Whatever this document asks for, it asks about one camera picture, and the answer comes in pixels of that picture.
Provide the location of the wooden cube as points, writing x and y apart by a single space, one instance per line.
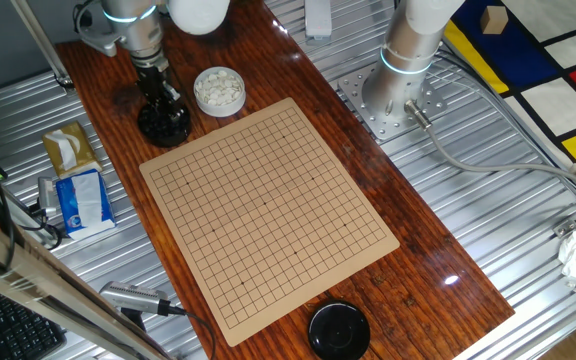
494 20

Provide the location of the blue tissue pack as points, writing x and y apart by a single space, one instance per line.
85 210

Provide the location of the gold tissue pack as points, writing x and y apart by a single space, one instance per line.
80 145

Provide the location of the black bowl of black stones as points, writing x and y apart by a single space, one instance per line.
163 132

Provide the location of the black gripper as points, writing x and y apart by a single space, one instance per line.
158 85

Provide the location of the colourful block pattern mat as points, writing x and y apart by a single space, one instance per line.
558 100

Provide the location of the white bowl of white stones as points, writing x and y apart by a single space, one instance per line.
219 92

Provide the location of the white gray adapter box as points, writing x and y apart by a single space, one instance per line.
47 192

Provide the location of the gray stand pole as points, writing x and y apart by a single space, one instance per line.
43 45

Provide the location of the white power strip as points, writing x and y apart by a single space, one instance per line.
318 20

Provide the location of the black bowl lid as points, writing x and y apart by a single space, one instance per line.
339 332

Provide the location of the aluminium frame bar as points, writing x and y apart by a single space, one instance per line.
43 290

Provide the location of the silver camera on stand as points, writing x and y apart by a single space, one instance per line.
133 297

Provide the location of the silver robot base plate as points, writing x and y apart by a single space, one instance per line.
368 115

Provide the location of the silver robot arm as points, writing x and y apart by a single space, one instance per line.
408 45

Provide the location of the black keyboard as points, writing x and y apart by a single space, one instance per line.
13 330

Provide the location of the beige go board mat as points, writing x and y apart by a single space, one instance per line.
268 220

